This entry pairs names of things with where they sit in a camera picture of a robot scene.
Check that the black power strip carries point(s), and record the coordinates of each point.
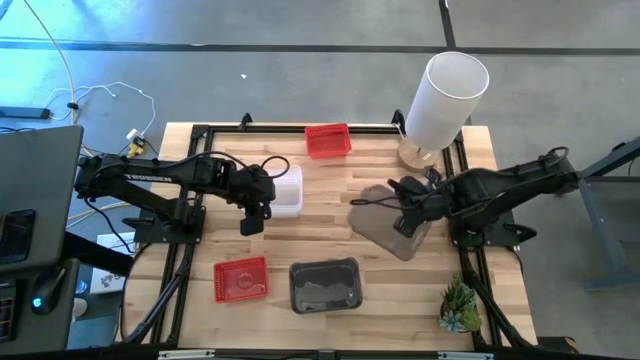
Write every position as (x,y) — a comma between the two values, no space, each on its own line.
(25,112)

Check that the black computer mouse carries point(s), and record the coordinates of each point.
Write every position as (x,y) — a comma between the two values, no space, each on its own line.
(47,290)

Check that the small potted succulent plant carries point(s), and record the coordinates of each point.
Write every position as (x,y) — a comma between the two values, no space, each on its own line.
(457,305)

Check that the black slanted bar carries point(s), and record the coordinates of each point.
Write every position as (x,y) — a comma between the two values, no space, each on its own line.
(95,255)

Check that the dark grey desk surface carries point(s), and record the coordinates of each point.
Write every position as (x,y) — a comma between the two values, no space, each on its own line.
(55,330)

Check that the round wooden lamp base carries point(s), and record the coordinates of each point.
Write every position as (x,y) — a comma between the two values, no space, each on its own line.
(420,161)

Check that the white cardboard box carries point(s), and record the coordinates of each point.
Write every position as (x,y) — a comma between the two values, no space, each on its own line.
(107,281)

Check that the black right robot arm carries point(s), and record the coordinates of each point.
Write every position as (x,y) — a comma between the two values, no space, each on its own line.
(515,182)

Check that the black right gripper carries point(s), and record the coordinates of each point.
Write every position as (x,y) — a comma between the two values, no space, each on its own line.
(437,200)

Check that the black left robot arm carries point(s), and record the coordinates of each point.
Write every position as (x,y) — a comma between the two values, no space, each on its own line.
(150,176)

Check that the black metal table frame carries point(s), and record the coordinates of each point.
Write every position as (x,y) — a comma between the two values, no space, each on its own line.
(260,129)

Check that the white plug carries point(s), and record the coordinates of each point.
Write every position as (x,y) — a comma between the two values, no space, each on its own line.
(132,134)

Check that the black keyboard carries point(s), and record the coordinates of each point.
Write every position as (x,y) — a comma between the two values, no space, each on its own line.
(6,310)

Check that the white cylindrical lamp shade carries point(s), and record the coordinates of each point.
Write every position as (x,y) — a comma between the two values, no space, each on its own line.
(445,105)

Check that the grey metal cart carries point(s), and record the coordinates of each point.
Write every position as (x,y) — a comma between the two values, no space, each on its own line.
(607,200)

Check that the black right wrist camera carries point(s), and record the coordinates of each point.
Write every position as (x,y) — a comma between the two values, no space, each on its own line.
(410,226)

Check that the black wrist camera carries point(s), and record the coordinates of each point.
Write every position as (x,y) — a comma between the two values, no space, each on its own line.
(410,226)
(251,224)

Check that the black smartphone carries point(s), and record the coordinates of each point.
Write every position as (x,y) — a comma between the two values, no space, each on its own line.
(17,235)

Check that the grey desk panel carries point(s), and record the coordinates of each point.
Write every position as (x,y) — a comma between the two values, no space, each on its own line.
(35,165)

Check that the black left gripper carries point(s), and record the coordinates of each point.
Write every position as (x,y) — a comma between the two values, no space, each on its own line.
(252,187)

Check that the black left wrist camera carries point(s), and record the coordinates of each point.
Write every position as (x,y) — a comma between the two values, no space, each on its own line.
(251,224)

